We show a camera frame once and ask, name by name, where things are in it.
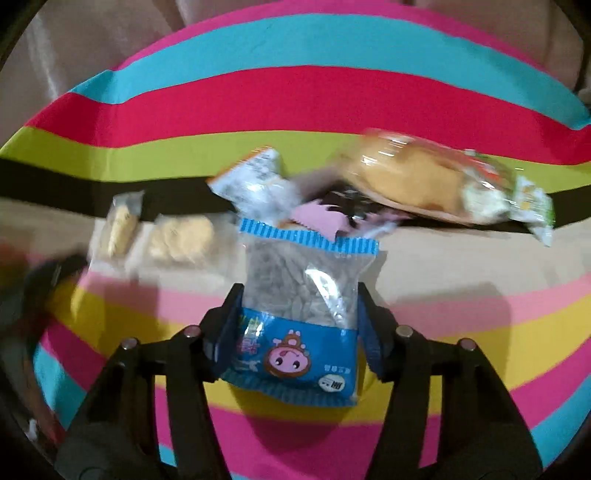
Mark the orange cracker packet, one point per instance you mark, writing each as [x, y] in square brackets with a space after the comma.
[425, 178]

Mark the clear biscuit packet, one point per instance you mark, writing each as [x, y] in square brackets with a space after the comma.
[202, 242]
[119, 230]

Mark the blue seed snack packet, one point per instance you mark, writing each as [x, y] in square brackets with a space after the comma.
[297, 338]

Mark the pink dark candy packet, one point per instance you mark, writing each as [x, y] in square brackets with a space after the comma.
[346, 212]

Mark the striped colourful cloth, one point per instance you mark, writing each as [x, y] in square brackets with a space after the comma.
[493, 343]

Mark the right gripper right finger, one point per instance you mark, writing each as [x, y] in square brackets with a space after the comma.
[377, 331]

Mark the white orange small packet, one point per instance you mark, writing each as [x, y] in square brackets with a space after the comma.
[255, 187]

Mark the clear biscuit packet left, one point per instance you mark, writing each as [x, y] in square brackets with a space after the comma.
[119, 230]

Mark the green white small packet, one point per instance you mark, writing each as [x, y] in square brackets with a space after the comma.
[531, 206]

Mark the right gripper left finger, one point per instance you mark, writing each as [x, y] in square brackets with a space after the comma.
[219, 335]

